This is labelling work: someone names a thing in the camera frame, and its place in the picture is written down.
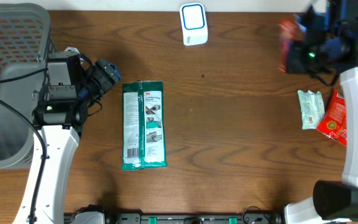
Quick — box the green white packet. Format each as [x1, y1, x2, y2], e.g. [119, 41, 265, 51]
[122, 81, 167, 170]

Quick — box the grey plastic mesh basket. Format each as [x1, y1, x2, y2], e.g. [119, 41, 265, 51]
[0, 3, 57, 169]

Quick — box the slim red stick packet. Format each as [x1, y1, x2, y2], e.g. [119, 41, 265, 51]
[279, 18, 298, 72]

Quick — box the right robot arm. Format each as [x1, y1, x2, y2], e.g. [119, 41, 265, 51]
[271, 0, 358, 223]

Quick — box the large red snack bag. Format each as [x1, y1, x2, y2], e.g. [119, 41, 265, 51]
[316, 90, 347, 146]

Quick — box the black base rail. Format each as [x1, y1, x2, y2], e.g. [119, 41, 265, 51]
[63, 212, 284, 224]

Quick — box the teal wet wipes packet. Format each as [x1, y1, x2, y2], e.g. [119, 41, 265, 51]
[298, 90, 325, 129]

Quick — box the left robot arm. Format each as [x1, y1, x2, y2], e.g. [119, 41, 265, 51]
[14, 59, 121, 223]

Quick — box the white barcode scanner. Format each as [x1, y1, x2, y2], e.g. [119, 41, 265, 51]
[179, 2, 208, 46]

